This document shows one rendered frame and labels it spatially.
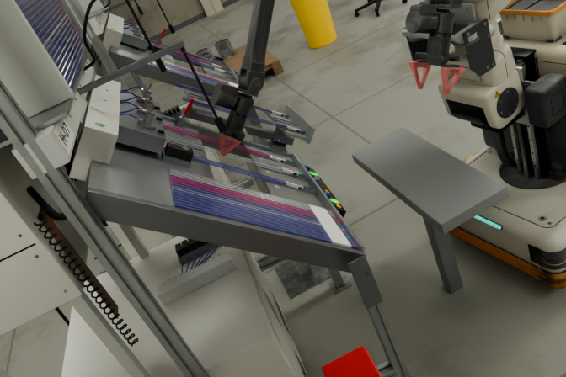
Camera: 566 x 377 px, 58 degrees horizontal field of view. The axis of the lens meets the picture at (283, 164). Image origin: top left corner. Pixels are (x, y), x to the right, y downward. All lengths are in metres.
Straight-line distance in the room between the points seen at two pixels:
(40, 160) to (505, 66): 1.38
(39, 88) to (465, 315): 1.66
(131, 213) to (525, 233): 1.39
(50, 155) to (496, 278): 1.73
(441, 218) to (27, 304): 1.13
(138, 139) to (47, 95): 0.34
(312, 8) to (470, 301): 3.60
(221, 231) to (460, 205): 0.77
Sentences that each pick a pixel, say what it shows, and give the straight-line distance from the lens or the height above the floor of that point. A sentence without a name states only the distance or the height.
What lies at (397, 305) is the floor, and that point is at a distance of 2.24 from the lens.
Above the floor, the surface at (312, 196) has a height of 0.74.
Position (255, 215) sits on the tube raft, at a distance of 1.32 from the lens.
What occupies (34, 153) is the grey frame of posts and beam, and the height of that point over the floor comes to 1.36.
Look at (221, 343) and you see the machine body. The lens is 1.52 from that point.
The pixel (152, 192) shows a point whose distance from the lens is 1.26.
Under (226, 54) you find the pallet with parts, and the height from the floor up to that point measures 0.17.
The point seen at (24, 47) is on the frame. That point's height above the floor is 1.52.
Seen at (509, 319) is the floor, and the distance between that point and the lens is 2.12.
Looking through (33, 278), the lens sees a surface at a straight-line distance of 1.28.
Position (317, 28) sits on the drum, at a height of 0.20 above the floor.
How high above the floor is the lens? 1.63
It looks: 28 degrees down
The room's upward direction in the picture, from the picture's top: 24 degrees counter-clockwise
